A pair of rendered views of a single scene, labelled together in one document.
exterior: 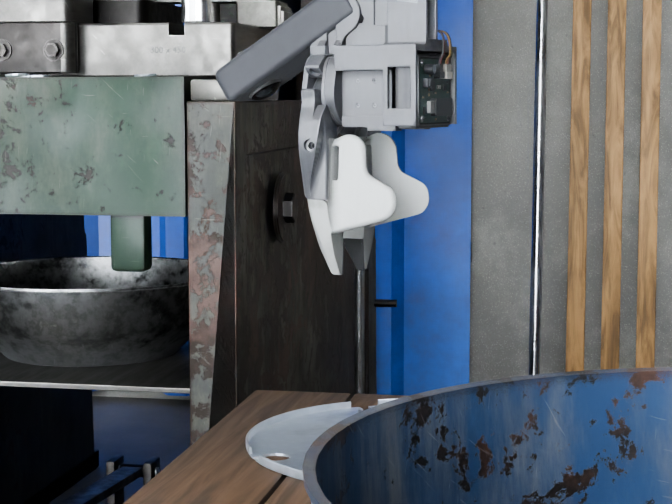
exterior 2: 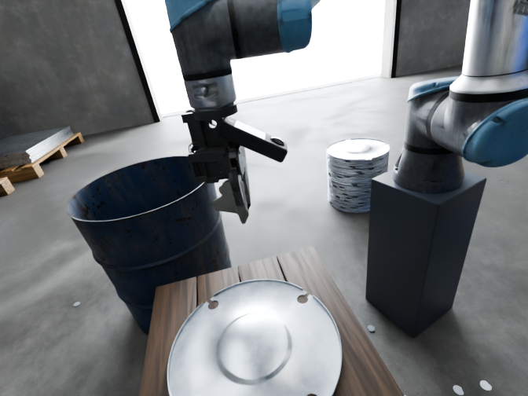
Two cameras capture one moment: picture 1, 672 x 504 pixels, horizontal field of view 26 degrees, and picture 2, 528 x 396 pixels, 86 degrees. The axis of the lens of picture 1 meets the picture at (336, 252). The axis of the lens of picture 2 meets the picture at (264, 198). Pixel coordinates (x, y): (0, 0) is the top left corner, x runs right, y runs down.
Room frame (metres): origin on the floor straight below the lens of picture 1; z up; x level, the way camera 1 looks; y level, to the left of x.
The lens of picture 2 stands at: (1.44, -0.12, 0.80)
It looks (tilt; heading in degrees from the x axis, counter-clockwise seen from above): 29 degrees down; 161
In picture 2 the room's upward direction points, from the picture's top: 9 degrees counter-clockwise
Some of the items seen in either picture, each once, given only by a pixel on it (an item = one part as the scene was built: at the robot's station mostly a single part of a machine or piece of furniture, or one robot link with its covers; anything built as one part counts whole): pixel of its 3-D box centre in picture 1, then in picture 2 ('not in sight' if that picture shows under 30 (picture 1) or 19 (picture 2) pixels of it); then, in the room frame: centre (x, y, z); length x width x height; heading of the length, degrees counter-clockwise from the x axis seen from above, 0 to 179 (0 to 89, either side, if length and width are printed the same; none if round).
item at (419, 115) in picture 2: not in sight; (438, 110); (1.00, 0.45, 0.62); 0.13 x 0.12 x 0.14; 162
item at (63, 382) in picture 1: (94, 352); not in sight; (1.79, 0.30, 0.31); 0.43 x 0.42 x 0.01; 79
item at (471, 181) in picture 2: not in sight; (415, 249); (0.99, 0.46, 0.23); 0.18 x 0.18 x 0.45; 7
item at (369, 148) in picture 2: not in sight; (357, 148); (0.38, 0.75, 0.28); 0.29 x 0.29 x 0.01
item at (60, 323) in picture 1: (91, 311); not in sight; (1.78, 0.30, 0.36); 0.34 x 0.34 x 0.10
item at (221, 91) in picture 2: not in sight; (210, 93); (0.98, -0.02, 0.74); 0.08 x 0.08 x 0.05
